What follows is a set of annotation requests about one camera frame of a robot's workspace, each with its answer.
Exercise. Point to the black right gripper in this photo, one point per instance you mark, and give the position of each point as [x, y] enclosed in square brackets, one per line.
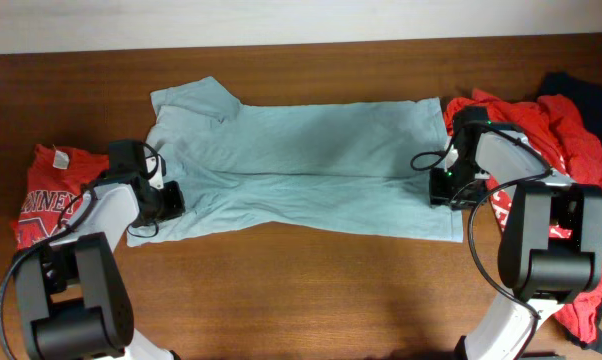
[439, 197]

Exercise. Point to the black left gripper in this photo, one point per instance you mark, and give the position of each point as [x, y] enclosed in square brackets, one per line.
[171, 196]

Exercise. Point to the light blue t-shirt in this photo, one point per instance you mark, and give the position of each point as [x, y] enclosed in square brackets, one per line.
[339, 167]

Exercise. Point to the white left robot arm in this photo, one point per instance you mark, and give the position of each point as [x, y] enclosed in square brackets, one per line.
[71, 297]

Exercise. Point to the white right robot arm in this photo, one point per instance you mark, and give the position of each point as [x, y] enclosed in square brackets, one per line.
[550, 249]

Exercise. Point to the folded red printed t-shirt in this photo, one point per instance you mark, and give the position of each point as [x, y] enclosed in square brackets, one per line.
[54, 179]

